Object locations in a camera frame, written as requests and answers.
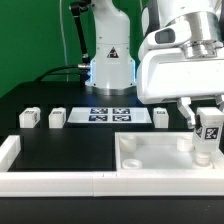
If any white square tabletop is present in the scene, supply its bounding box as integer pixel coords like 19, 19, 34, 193
114, 131, 224, 172

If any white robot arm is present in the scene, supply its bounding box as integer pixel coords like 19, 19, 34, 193
70, 0, 224, 127

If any white hanging cable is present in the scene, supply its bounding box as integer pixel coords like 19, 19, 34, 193
58, 0, 70, 66

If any white U-shaped obstacle fence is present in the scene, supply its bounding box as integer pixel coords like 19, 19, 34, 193
0, 135, 224, 197

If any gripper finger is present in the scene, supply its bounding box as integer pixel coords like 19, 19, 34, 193
177, 97, 196, 129
216, 94, 224, 110

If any white marker sheet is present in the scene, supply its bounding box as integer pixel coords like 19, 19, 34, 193
68, 107, 151, 124

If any black cable bundle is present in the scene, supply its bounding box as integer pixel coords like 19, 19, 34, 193
34, 63, 91, 83

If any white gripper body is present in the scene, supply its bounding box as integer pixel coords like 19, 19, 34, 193
137, 27, 224, 104

